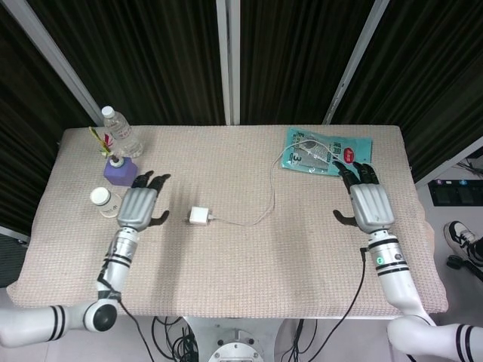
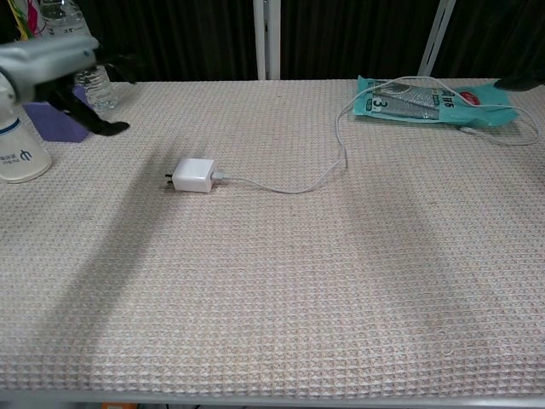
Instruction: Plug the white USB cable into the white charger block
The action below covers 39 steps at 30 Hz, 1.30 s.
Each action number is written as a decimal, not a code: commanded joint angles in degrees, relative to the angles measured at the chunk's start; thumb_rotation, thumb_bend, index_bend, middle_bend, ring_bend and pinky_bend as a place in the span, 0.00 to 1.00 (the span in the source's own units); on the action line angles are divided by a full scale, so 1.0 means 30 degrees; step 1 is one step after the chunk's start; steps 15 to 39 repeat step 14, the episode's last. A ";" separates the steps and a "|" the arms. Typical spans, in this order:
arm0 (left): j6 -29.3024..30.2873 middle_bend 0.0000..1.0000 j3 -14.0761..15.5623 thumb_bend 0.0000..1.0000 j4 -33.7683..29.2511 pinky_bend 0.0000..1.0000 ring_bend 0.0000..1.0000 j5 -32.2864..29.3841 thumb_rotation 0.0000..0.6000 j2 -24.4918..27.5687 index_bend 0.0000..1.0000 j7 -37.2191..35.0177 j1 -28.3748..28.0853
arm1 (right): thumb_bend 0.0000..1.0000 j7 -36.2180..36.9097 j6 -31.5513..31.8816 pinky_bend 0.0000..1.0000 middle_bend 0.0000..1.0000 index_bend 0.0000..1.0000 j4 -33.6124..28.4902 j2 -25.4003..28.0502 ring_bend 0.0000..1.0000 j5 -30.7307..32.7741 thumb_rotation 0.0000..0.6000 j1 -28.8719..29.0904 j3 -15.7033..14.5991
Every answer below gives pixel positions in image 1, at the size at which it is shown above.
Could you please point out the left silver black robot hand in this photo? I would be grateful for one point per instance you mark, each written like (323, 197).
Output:
(137, 207)

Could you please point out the beige waffle table cloth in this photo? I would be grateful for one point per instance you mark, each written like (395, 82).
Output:
(241, 264)

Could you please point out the round metal robot base flange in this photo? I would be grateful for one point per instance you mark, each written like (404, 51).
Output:
(235, 352)

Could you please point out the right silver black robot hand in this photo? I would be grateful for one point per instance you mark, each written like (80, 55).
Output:
(371, 207)

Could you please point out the white charger block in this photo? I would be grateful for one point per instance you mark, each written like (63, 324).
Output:
(198, 215)

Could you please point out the teal cleaning cloth package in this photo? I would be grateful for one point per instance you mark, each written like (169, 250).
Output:
(362, 145)

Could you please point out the clear plastic water bottle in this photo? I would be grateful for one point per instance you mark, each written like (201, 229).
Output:
(120, 132)

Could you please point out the black pleated curtain panel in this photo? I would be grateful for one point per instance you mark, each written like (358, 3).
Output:
(434, 75)
(143, 56)
(294, 56)
(22, 132)

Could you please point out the flower sprig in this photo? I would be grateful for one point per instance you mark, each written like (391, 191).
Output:
(109, 140)

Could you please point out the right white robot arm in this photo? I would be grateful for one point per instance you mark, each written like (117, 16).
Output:
(392, 271)

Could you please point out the black chair base leg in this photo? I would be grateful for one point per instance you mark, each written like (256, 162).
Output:
(462, 265)

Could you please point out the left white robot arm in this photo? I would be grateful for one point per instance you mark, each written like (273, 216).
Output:
(120, 256)

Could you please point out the grey frame rail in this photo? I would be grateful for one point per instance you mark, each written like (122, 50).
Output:
(15, 235)

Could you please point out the black and white sneaker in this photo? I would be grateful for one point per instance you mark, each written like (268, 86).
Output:
(458, 234)

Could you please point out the white aluminium frame post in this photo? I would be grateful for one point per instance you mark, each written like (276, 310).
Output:
(356, 56)
(57, 56)
(230, 75)
(434, 175)

